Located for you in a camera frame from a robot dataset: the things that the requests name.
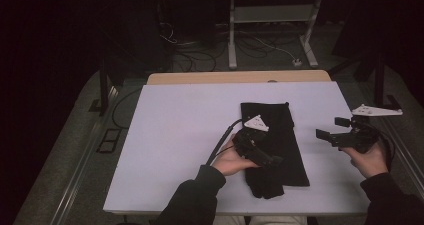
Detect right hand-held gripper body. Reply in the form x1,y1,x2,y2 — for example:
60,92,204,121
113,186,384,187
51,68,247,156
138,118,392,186
332,103,404,154

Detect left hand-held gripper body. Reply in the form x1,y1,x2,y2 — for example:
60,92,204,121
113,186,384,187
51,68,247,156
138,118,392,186
232,114,276,168

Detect black tank top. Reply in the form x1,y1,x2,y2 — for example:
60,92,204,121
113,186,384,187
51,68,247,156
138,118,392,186
240,101,311,200

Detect person's right hand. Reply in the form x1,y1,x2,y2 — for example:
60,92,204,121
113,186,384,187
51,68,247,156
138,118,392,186
339,141,391,179

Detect person's left hand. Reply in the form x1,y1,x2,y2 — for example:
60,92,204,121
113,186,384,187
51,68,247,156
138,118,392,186
211,134,259,177

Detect black metal stand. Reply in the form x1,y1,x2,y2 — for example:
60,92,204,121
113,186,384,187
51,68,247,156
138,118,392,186
328,51,403,114
88,56,126,116

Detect white board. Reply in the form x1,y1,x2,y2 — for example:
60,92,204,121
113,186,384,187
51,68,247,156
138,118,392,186
103,81,371,217

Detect left hand-held gripper cable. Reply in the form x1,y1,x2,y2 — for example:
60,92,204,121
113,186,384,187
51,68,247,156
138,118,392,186
205,118,243,167

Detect hand-held gripper cable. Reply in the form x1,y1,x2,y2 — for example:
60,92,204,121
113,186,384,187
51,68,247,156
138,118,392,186
205,118,243,167
376,128,396,173

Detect right hand-held gripper cable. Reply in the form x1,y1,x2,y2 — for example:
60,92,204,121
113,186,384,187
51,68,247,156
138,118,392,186
376,128,396,173

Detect metal floor rail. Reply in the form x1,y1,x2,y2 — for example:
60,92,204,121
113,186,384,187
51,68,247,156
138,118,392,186
358,81,424,199
49,84,119,225

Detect white floor cable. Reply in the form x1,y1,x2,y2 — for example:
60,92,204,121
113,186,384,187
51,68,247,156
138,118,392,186
254,36,298,63

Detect bundle of black floor cables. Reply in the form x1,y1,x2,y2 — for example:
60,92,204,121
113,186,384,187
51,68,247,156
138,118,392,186
159,21,231,73

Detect grey metal desk frame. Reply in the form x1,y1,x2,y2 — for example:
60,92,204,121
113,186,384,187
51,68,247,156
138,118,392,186
215,0,325,70

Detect black floor cable loop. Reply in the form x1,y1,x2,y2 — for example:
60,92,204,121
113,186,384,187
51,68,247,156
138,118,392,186
111,88,143,131

